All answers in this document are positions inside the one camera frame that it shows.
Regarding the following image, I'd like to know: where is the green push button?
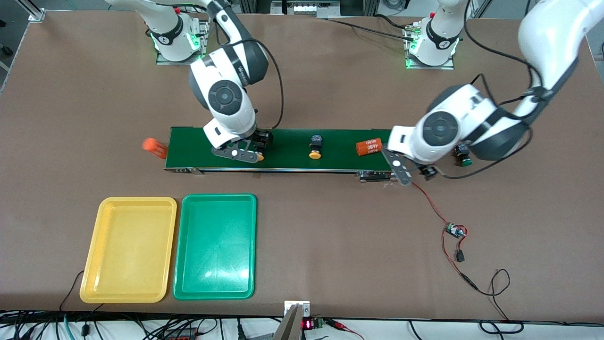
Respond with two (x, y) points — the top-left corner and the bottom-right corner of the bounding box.
(454, 145), (473, 167)

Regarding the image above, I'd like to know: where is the orange 4680 cylinder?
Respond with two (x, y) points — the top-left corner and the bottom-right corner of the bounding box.
(356, 137), (382, 157)
(143, 137), (168, 159)

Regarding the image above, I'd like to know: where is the green conveyor belt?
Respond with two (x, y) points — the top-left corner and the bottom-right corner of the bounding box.
(164, 126), (399, 182)

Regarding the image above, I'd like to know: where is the red black power lead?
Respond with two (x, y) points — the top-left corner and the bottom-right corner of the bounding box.
(441, 234), (511, 322)

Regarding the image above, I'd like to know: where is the green plastic tray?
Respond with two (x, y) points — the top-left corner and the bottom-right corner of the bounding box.
(173, 193), (258, 301)

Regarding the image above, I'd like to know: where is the yellow plastic tray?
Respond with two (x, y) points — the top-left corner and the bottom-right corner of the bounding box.
(79, 196), (177, 304)

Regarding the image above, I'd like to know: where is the black power strip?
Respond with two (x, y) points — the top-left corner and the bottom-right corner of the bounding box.
(160, 327), (199, 340)

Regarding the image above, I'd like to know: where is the red black motor wire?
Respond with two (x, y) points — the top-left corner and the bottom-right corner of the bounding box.
(413, 183), (451, 227)

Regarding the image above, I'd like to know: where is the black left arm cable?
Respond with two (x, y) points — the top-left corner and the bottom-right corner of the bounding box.
(439, 0), (543, 180)

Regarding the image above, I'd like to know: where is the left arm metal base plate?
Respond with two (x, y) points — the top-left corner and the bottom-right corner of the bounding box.
(406, 45), (455, 70)

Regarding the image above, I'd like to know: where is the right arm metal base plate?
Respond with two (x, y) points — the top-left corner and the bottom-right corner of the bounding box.
(156, 13), (211, 66)

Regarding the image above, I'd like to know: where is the aluminium frame structure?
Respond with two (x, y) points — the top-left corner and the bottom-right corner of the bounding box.
(238, 0), (378, 17)

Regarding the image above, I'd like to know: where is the black table cable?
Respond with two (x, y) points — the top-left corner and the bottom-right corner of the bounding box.
(326, 13), (418, 42)

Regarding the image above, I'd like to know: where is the grey metal camera mount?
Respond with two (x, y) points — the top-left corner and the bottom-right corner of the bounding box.
(273, 300), (311, 340)

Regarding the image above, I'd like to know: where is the thin black cable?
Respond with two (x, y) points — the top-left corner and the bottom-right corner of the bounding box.
(59, 270), (102, 313)

